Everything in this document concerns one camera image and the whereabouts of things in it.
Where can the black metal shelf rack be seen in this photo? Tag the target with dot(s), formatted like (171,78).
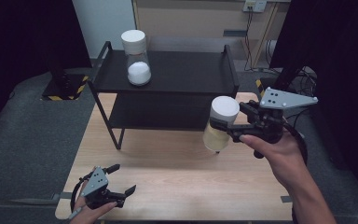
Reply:
(180,74)

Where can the person's left hand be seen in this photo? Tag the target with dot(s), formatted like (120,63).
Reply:
(88,214)

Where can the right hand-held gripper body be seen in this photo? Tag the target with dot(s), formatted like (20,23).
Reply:
(276,101)

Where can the beige background desk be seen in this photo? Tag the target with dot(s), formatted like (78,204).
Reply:
(192,18)

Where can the gray tape strip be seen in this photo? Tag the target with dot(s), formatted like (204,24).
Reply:
(62,195)
(286,199)

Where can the black stand with striped base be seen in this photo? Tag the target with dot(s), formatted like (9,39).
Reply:
(63,88)
(287,77)

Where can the jar with yellow contents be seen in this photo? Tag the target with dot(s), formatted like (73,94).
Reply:
(222,115)

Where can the white wall socket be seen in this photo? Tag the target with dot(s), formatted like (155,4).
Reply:
(254,5)

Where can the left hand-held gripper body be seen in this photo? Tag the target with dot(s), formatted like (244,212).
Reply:
(96,185)

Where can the person's right hand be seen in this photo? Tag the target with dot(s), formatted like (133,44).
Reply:
(279,158)

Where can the jar with white powder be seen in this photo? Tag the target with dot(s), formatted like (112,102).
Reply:
(138,73)

